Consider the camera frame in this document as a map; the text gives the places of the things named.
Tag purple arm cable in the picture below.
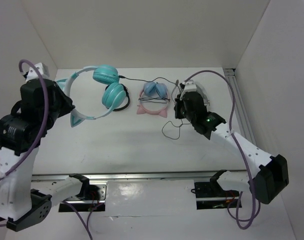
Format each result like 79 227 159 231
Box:
184 69 261 230
0 59 93 240

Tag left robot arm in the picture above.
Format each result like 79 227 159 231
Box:
0 63 90 232

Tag pink blue cat-ear headphones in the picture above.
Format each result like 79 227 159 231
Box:
136 82 170 118

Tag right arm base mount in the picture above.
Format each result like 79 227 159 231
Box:
191 182 239 210

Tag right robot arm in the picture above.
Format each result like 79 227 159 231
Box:
174 81 289 205

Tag grey white headphones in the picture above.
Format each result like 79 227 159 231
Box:
175 79 210 107

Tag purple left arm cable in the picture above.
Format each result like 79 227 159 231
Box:
0 59 93 240

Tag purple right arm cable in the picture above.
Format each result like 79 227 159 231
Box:
184 69 261 230

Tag aluminium side rail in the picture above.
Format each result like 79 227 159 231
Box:
223 68 257 145

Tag black headphones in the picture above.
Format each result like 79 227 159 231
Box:
114 85 131 112

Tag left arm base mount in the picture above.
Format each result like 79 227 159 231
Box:
65 181 107 213

